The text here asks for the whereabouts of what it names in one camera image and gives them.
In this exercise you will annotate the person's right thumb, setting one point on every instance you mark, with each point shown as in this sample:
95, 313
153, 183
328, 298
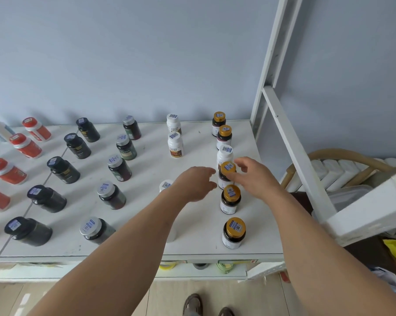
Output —
236, 178

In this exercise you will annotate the green tape roll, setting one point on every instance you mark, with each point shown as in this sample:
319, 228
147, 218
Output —
225, 267

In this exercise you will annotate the person's shoe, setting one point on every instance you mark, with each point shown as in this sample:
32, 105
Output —
226, 312
192, 305

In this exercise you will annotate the person's right forearm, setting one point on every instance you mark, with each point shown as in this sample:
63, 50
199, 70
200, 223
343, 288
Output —
316, 259

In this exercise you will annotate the person's left hand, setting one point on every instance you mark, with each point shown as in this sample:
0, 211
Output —
191, 185

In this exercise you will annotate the silver-lid dark bottle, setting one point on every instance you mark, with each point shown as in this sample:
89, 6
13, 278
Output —
112, 196
119, 168
97, 231
126, 148
132, 128

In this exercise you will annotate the black bottle black lid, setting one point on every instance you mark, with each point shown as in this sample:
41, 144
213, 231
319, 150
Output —
47, 199
88, 130
29, 232
63, 170
78, 146

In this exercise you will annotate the person's left shoe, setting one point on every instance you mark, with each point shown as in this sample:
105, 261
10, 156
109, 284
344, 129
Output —
192, 305

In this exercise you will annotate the person's left forearm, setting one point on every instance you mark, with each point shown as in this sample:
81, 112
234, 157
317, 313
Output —
119, 259

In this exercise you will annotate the person's right hand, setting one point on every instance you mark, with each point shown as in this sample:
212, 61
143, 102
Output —
259, 179

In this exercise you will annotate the grey round lid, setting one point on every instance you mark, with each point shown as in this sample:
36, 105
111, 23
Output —
200, 266

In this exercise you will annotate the white ribbed cushion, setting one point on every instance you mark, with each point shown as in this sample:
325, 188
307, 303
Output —
331, 171

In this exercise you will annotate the white and blue bottle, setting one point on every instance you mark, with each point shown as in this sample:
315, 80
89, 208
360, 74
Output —
0, 128

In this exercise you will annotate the white-lid white bottle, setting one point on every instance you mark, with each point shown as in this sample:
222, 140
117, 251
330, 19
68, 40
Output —
225, 153

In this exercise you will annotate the white metal shelf frame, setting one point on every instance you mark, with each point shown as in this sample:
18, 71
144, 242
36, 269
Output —
296, 151

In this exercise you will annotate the gold-lid dark supplement bottle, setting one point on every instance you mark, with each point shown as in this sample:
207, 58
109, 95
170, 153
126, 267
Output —
230, 200
218, 123
224, 138
234, 233
227, 168

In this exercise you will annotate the yellow tape roll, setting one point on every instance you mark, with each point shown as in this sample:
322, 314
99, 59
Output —
167, 266

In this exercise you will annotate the white plastic bag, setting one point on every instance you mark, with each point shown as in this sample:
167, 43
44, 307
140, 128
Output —
387, 276

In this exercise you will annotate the person's right shoe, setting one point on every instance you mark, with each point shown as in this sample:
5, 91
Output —
226, 312

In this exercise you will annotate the person's left thumb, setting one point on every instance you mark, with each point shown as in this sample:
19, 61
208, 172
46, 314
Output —
210, 186

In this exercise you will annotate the rattan chair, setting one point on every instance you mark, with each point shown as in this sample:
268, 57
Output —
356, 157

